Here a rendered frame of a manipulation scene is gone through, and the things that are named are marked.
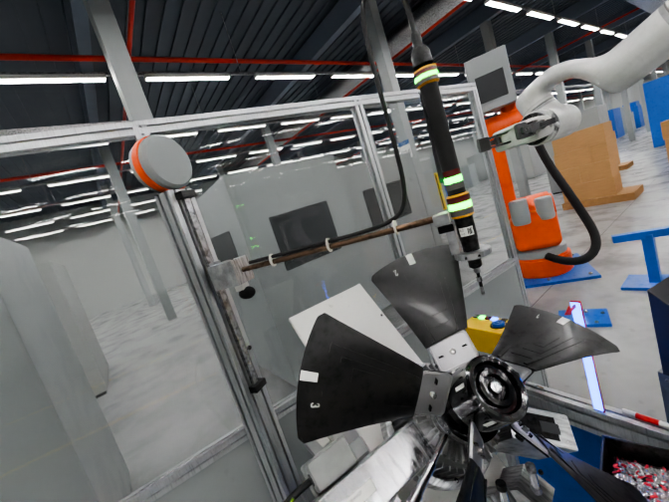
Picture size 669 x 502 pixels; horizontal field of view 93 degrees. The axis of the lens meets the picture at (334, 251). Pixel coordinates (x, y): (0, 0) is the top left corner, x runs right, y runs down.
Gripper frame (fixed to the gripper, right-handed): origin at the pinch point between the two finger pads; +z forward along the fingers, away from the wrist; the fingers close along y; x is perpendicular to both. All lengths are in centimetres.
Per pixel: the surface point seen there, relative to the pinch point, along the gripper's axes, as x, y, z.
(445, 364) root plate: -42, 7, 28
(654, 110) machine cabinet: -27, 358, -1674
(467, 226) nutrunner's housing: -14.5, -1.4, 19.8
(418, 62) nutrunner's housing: 17.0, -0.6, 20.3
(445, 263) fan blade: -24.3, 12.1, 13.4
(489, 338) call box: -61, 26, -12
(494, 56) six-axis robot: 103, 168, -323
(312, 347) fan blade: -26, 12, 53
